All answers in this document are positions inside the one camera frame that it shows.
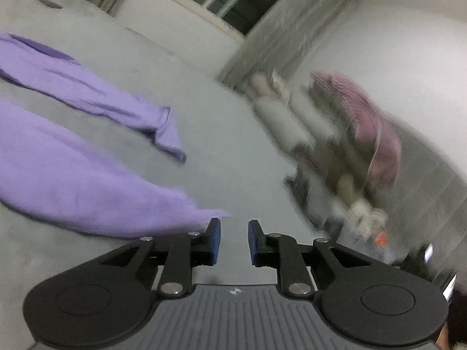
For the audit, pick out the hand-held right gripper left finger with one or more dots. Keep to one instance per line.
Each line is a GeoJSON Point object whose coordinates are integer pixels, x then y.
{"type": "Point", "coordinates": [215, 240]}

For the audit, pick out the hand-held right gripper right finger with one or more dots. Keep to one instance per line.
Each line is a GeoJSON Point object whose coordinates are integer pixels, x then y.
{"type": "Point", "coordinates": [252, 242]}

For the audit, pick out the purple pants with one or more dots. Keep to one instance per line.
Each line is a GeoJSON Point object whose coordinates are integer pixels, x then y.
{"type": "Point", "coordinates": [73, 175]}

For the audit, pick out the dark grey folded clothes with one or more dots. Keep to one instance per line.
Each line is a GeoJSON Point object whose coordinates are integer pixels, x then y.
{"type": "Point", "coordinates": [313, 200]}

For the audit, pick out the grey plush bed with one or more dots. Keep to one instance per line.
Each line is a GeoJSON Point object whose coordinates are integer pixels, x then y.
{"type": "Point", "coordinates": [219, 124]}

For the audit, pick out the small orange object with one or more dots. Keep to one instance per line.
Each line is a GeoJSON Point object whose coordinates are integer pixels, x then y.
{"type": "Point", "coordinates": [381, 240]}

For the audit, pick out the grey folded quilt stack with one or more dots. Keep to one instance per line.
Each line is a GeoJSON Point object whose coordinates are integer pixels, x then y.
{"type": "Point", "coordinates": [328, 131]}

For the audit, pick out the beige folded blanket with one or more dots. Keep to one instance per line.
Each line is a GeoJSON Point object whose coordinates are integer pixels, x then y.
{"type": "Point", "coordinates": [261, 85]}

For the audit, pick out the floral folded cloth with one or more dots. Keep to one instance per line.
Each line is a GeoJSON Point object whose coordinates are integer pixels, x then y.
{"type": "Point", "coordinates": [281, 84]}

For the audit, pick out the mauve quilted pillow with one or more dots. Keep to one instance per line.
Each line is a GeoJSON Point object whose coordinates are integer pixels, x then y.
{"type": "Point", "coordinates": [368, 127]}

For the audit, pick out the black smartphone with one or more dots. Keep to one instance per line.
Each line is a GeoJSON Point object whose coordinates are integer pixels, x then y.
{"type": "Point", "coordinates": [49, 2]}

